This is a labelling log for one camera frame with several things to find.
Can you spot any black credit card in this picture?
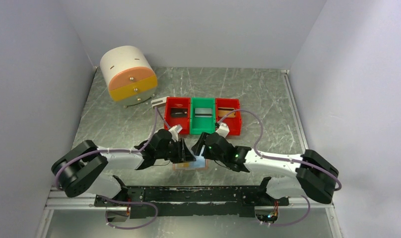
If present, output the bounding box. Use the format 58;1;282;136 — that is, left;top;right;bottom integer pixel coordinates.
170;108;188;119

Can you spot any green plastic bin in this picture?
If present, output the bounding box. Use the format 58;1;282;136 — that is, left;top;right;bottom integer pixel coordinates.
190;97;216;135

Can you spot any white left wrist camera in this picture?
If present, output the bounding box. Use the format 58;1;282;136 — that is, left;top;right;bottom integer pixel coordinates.
169;124;183;134

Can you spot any red bin with black card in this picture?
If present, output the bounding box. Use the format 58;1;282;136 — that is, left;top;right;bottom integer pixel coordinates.
164;97;191;135

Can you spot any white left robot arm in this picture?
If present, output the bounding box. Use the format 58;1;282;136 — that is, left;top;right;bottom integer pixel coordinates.
51;129;196;206

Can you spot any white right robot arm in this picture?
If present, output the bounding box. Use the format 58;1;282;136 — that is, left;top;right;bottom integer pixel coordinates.
191;132;339;205

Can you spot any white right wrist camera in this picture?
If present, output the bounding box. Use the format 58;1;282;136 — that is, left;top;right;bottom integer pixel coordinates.
215;122;230;138

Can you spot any silver credit card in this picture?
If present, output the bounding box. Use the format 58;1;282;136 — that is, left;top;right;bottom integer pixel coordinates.
194;108;213;118

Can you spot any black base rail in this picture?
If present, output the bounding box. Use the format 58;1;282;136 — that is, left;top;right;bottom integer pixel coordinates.
94;177;289;219

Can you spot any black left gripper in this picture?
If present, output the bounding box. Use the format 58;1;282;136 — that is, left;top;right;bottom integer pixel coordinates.
156;138;196;164

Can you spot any small white grey block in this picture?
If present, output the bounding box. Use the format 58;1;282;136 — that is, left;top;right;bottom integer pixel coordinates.
151;96;169;109

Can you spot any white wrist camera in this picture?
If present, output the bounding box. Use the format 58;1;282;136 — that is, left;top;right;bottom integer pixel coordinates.
169;124;183;134
215;122;230;138

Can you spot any round white drawer cabinet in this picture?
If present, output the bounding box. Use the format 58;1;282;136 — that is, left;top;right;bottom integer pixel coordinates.
100;46;158;107

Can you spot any tan leather card holder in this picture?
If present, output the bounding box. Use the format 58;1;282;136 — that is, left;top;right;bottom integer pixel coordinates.
173;157;208;171

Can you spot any red bin with gold card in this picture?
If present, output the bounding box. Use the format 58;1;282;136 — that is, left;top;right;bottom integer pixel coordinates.
215;98;242;136

